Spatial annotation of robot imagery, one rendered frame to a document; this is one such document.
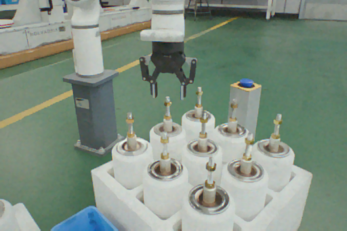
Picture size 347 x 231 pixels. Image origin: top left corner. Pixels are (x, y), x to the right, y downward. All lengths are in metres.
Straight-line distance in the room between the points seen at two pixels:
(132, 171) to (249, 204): 0.26
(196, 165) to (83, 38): 0.58
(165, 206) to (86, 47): 0.60
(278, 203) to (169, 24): 0.45
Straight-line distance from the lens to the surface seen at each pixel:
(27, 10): 2.90
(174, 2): 0.61
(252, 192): 0.58
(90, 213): 0.73
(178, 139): 0.70
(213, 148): 0.66
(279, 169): 0.67
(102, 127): 1.06
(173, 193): 0.57
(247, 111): 0.87
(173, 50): 0.62
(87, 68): 1.00
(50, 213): 0.92
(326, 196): 1.01
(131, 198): 0.64
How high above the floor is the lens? 0.61
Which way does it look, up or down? 23 degrees down
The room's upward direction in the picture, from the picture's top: straight up
